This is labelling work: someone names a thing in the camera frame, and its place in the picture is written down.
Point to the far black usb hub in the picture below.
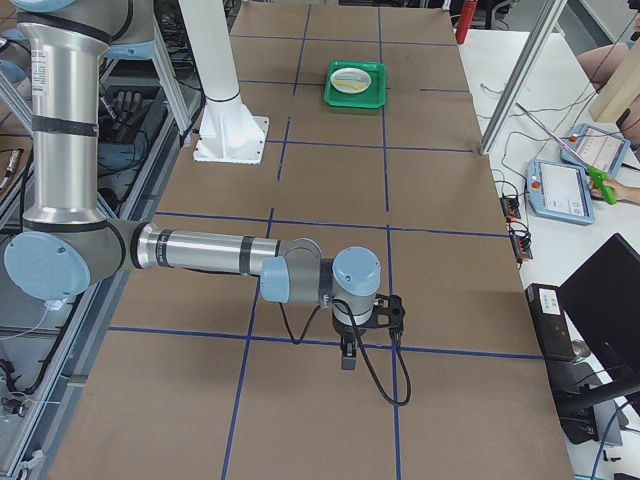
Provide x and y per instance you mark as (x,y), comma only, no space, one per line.
(509,200)

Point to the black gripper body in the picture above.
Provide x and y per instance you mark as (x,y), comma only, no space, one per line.
(344,331)

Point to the near black usb hub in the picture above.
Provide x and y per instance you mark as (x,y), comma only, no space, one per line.
(520,237)

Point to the black computer box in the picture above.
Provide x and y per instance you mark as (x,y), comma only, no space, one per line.
(550,324)

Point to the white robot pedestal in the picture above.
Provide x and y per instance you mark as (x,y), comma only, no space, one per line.
(228,132)

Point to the aluminium side frame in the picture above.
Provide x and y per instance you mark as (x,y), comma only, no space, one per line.
(41,334)

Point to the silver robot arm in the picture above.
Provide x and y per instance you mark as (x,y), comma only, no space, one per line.
(66,39)

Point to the yellow plastic spoon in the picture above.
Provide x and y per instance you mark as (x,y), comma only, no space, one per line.
(350,88)

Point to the pale green plastic fork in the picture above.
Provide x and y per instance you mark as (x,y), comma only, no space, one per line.
(353,80)

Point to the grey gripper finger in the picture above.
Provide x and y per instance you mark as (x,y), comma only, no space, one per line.
(348,360)

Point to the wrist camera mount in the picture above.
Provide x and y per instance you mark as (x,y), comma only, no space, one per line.
(387,313)

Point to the red cylinder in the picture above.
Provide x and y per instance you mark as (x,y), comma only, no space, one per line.
(465,20)

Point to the black monitor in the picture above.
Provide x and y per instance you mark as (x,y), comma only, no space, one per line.
(601,299)

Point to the black usb hub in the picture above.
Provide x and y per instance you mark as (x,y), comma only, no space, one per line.
(509,200)
(520,237)

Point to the green handled reacher grabber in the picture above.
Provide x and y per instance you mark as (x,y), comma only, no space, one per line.
(597,176)

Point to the near teach pendant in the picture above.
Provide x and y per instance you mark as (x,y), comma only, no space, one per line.
(559,191)

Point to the aluminium frame post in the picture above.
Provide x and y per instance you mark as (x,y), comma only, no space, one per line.
(531,50)

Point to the person's hand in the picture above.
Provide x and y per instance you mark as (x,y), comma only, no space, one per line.
(623,193)

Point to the white round plate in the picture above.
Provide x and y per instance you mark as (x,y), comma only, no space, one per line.
(351,72)

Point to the green plastic tray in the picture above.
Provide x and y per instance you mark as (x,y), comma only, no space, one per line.
(373,98)

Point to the far teach pendant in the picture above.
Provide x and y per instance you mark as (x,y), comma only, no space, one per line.
(604,150)

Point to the teach pendant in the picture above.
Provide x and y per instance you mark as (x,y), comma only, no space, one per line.
(559,191)
(604,150)

